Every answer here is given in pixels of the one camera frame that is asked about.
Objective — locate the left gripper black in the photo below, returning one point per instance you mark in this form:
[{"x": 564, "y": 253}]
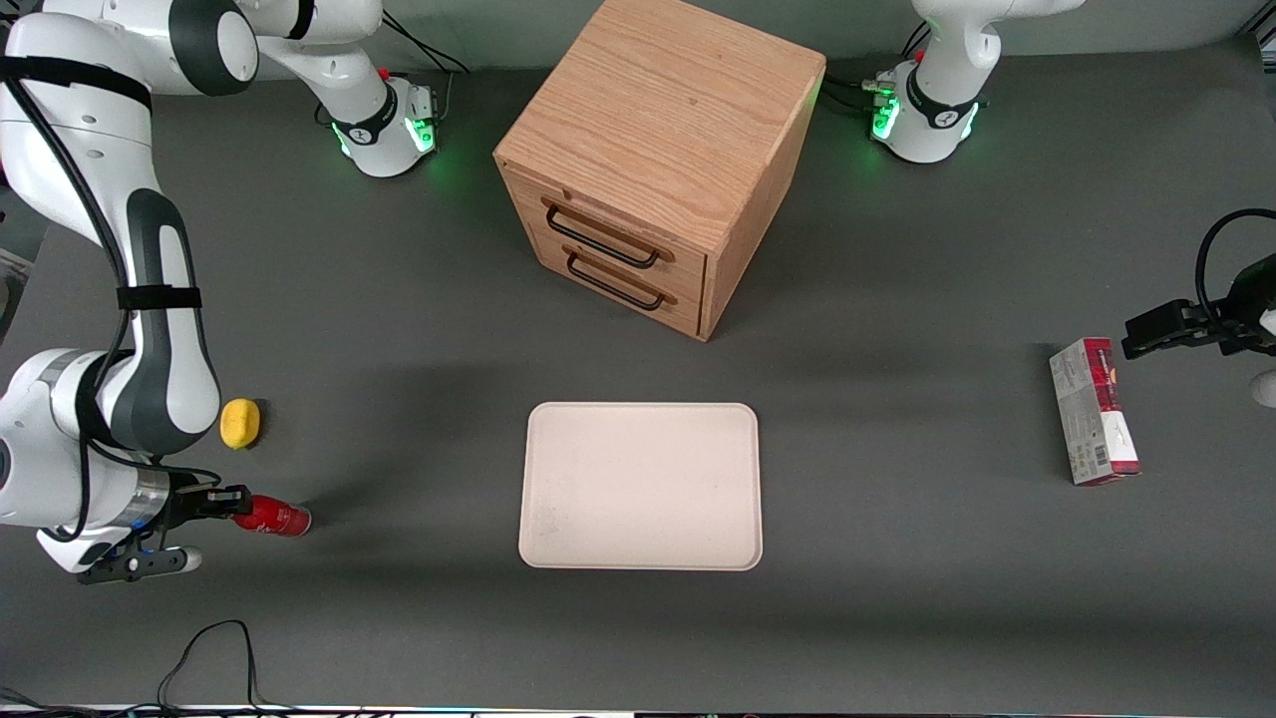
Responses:
[{"x": 1248, "y": 302}]

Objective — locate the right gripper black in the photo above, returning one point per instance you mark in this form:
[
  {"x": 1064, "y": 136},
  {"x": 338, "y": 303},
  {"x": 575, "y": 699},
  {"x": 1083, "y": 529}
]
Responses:
[{"x": 184, "y": 504}]

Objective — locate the red coke bottle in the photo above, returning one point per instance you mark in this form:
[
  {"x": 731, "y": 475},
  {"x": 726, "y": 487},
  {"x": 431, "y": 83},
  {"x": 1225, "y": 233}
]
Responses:
[{"x": 277, "y": 518}]

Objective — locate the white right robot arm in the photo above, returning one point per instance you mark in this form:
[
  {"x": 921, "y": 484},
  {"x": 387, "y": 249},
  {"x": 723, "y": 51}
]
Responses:
[{"x": 159, "y": 359}]

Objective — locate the white rectangular tray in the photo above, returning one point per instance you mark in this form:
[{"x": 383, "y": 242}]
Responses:
[{"x": 640, "y": 487}]

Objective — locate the yellow lemon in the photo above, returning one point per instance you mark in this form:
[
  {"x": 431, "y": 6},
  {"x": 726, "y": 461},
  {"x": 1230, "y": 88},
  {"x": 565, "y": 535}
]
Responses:
[{"x": 239, "y": 424}]

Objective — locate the grey and red carton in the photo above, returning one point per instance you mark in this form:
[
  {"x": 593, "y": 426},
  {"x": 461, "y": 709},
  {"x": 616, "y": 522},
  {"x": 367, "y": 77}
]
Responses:
[{"x": 1092, "y": 414}]

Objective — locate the wooden drawer cabinet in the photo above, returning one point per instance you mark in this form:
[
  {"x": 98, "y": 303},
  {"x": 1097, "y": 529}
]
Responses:
[{"x": 658, "y": 110}]

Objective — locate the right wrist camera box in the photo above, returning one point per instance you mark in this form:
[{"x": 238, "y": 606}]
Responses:
[{"x": 140, "y": 564}]

